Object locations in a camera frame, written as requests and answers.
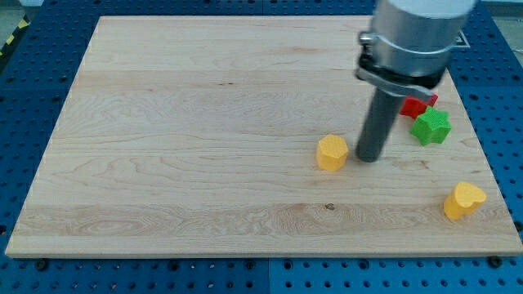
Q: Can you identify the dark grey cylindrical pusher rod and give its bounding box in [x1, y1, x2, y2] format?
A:
[355, 88, 405, 163]

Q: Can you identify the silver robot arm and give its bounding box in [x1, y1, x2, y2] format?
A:
[355, 0, 476, 163]

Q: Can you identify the yellow heart block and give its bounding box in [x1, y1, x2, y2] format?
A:
[443, 181, 487, 221]

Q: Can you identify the red block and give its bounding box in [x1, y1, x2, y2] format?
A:
[400, 94, 438, 119]

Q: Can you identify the green star block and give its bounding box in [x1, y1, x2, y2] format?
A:
[410, 106, 452, 145]

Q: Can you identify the yellow hexagon block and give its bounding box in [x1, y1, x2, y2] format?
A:
[315, 134, 349, 172]

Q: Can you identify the light wooden board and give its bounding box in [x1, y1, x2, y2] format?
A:
[6, 16, 522, 259]

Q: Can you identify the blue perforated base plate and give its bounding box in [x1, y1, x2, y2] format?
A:
[1, 1, 522, 293]

